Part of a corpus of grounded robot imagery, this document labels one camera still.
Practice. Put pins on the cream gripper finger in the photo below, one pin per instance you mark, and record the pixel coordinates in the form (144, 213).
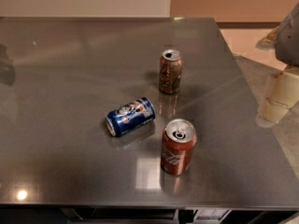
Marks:
(281, 94)

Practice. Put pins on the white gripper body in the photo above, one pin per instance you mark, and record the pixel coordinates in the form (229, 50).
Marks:
(289, 44)

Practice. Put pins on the blue pepsi can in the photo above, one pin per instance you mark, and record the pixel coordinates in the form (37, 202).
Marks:
(130, 116)

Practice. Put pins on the red coca-cola can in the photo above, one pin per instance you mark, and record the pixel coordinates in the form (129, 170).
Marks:
(178, 142)

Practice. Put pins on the brown gold soda can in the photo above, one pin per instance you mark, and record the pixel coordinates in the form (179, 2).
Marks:
(170, 71)

